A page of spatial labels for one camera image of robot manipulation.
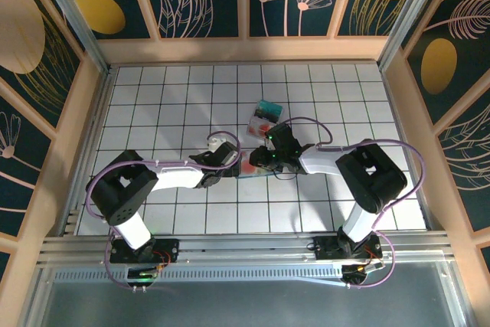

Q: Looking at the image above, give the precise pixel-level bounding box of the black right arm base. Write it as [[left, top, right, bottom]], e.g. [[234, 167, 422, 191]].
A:
[[312, 235, 384, 261]]

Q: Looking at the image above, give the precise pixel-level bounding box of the aluminium mounting rail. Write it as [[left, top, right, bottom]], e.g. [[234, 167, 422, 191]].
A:
[[38, 231, 452, 263]]

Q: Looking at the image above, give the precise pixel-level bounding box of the grey metal panel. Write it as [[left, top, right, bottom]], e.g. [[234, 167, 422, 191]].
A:
[[22, 261, 474, 327]]

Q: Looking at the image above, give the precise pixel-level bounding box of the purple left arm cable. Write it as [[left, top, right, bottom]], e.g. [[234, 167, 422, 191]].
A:
[[87, 131, 241, 292]]

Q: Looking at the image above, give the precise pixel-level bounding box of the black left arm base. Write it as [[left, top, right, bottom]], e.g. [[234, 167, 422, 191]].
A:
[[109, 237, 181, 265]]

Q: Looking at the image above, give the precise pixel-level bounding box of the clear acrylic card box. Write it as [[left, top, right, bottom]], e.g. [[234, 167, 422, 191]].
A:
[[244, 99, 285, 140]]

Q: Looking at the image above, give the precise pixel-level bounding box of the aluminium side rail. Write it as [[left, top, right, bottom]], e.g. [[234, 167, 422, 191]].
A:
[[60, 66, 118, 237], [378, 62, 437, 233]]

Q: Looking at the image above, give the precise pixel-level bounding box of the slotted grey cable duct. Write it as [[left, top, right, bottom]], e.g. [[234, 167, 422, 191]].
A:
[[53, 265, 345, 283]]

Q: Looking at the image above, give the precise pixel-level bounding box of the aluminium corner post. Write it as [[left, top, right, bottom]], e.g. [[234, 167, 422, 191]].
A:
[[30, 0, 114, 75], [377, 0, 449, 70]]

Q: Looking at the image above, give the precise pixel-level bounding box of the teal card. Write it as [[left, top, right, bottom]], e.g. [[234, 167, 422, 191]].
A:
[[255, 100, 284, 123]]

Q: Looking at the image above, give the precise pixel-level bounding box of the small control board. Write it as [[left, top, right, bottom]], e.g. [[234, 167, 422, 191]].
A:
[[126, 264, 169, 284], [340, 261, 386, 286]]

